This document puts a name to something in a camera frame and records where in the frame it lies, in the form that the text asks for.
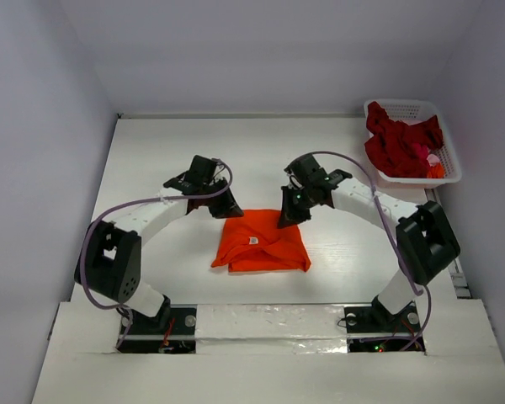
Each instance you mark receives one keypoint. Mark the pink garment in basket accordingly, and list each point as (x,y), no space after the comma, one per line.
(425,155)

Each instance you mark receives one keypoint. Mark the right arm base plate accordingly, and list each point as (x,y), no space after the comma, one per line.
(370,329)

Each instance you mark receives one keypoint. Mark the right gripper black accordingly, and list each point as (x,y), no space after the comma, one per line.
(295,200)

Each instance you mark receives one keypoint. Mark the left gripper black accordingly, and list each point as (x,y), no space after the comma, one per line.
(227,209)

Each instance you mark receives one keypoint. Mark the orange t shirt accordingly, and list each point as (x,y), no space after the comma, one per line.
(255,243)

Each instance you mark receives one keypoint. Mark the white plastic basket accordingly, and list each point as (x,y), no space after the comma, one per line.
(412,112)

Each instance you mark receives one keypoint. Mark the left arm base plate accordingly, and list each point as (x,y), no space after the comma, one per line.
(175,336)

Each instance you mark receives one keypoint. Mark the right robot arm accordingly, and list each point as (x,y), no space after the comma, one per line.
(420,235)

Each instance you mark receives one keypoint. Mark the dark red t shirt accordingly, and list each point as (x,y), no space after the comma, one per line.
(389,148)

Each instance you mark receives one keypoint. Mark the small orange garment in basket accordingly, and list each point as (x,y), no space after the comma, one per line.
(436,171)

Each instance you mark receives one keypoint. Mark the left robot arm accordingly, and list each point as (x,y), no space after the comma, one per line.
(109,267)

